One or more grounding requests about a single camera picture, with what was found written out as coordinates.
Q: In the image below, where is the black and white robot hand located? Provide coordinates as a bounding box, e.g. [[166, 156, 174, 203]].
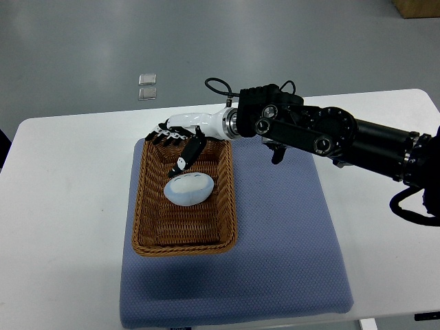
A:
[[145, 107, 240, 178]]

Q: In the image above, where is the blue and white plush toy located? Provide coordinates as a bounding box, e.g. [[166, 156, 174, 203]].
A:
[[164, 172, 214, 207]]

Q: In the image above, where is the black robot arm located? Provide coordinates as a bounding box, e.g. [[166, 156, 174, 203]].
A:
[[224, 84, 439, 227]]

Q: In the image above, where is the brown wicker basket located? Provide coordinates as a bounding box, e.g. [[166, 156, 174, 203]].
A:
[[131, 140, 238, 257]]

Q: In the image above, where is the upper metal floor plate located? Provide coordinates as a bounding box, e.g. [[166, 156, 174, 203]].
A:
[[138, 74, 157, 86]]

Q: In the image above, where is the blue quilted mat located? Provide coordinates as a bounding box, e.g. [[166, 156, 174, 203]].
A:
[[120, 137, 353, 329]]

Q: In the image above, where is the cardboard box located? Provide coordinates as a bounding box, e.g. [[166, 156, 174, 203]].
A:
[[392, 0, 439, 19]]

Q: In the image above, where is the dark object at left edge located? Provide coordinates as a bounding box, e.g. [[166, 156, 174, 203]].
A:
[[0, 130, 12, 168]]

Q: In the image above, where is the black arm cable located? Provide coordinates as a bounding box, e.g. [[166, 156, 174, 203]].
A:
[[388, 187, 440, 227]]

